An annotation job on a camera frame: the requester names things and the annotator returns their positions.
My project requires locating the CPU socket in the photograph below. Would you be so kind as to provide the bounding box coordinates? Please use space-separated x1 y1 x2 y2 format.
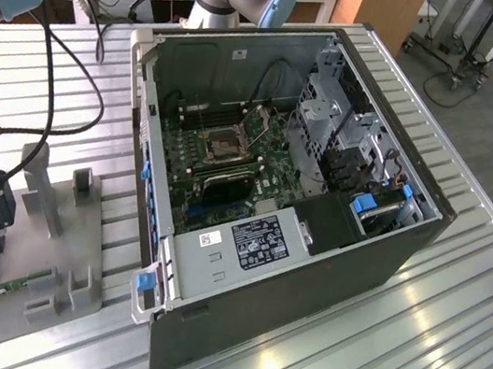
199 121 258 173

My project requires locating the black RAM slot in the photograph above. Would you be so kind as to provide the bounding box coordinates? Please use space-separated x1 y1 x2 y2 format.
180 105 243 136
180 95 247 127

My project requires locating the grey parts rack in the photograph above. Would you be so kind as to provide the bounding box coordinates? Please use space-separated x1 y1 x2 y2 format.
0 135 129 369

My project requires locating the blue case latch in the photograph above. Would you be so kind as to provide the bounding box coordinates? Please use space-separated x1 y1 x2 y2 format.
133 271 158 296

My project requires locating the grey power supply with label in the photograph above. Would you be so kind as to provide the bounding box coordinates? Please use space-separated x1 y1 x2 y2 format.
162 189 320 321

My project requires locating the thin metal locking lever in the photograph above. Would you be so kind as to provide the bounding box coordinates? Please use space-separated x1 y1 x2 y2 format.
191 101 209 135

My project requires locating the black glossy square module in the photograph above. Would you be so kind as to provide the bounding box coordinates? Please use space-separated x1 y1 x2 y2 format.
199 163 258 214

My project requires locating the small silver heatsink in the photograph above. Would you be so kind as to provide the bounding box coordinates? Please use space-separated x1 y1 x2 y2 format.
253 196 282 218

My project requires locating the green motherboard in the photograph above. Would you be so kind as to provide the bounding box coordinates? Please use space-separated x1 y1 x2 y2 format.
144 89 318 253

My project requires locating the metal socket cover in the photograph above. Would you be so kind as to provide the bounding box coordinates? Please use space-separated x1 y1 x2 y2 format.
234 100 275 146

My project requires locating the black open PC case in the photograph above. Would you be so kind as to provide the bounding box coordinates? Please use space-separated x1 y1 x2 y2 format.
76 0 486 369

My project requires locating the silver disk cage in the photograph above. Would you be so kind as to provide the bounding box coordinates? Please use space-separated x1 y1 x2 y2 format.
284 69 346 183

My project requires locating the black disk bay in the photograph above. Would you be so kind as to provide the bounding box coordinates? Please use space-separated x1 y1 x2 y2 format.
315 140 376 199

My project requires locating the hard disk in blue carrier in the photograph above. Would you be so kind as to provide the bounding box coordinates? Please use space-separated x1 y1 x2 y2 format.
345 186 407 243

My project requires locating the wooden cabinet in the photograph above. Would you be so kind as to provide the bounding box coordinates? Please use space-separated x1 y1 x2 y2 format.
329 0 429 62

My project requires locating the black wheeled stand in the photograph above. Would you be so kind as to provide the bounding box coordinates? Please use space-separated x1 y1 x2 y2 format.
397 0 493 97

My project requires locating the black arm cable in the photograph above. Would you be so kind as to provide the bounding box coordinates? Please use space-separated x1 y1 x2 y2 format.
18 2 122 146
0 0 77 190

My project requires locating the silver case handle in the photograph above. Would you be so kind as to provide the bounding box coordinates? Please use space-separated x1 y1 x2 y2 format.
123 256 171 328

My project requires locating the black internal wire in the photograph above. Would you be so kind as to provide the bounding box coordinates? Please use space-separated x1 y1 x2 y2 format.
248 55 296 110

